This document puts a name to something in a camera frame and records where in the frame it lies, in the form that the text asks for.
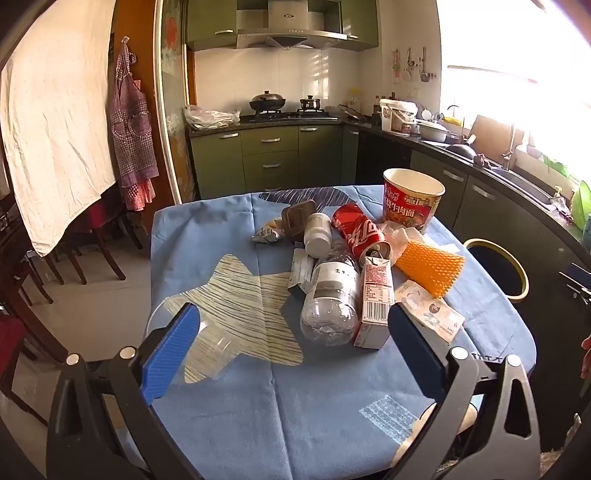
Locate dark wooden chair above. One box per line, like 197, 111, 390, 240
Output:
0, 194, 65, 305
62, 185, 144, 284

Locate clear plastic cup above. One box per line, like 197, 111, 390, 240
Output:
147, 298, 241, 384

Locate hanging kitchen utensils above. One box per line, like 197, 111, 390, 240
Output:
392, 46, 435, 84

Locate red soda can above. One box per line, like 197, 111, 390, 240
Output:
331, 203, 392, 266

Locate orange foam fruit net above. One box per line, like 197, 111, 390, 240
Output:
394, 239, 466, 298

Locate glass pot lid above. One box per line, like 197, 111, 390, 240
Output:
338, 104, 368, 123

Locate steel kitchen sink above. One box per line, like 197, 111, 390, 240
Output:
489, 166, 555, 206

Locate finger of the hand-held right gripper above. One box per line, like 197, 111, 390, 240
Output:
558, 262, 591, 306

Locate checkered apron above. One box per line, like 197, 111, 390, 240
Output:
108, 39, 160, 212

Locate sliding glass door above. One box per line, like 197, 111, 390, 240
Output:
154, 0, 197, 204

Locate black wok with lid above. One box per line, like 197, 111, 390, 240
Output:
249, 90, 287, 114

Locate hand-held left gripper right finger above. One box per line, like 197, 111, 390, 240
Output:
383, 302, 541, 480

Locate white sachet packet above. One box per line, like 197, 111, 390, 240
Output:
287, 248, 317, 296

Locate red instant noodle cup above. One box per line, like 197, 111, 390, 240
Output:
382, 168, 446, 234

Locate white basin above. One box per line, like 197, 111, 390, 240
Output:
418, 121, 448, 143

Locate silver snack wrapper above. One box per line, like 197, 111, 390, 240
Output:
252, 218, 287, 246

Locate red cushioned wooden chair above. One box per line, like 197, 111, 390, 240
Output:
0, 314, 49, 425

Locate black trash bin yellow rim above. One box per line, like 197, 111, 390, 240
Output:
463, 239, 529, 303

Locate black pan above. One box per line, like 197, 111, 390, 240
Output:
445, 134, 476, 160

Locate blue printed tablecloth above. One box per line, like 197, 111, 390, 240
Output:
147, 185, 539, 480

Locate white pill bottle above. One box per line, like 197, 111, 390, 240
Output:
304, 212, 334, 257

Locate green plastic basket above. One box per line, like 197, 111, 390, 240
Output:
542, 154, 571, 176

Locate clear plastic bags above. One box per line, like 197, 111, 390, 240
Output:
184, 105, 241, 130

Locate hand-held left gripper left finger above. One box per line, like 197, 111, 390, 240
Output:
46, 302, 204, 480

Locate steel faucet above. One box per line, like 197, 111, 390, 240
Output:
503, 124, 517, 171

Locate white plastic bucket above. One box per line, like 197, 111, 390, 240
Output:
379, 98, 419, 136

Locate red white juice carton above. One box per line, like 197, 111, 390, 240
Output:
353, 256, 395, 350

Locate clear plastic bottle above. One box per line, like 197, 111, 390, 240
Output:
300, 244, 362, 347

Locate wooden cutting board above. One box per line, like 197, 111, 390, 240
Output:
468, 114, 525, 160

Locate brown plastic box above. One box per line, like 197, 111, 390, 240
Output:
281, 200, 319, 241

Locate gas stove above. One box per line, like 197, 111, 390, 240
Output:
242, 110, 340, 123

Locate steel range hood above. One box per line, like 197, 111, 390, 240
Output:
235, 0, 347, 51

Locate green plastic colander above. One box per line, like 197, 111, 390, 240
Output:
571, 180, 591, 229

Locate white hanging cloth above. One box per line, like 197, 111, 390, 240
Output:
0, 0, 118, 258

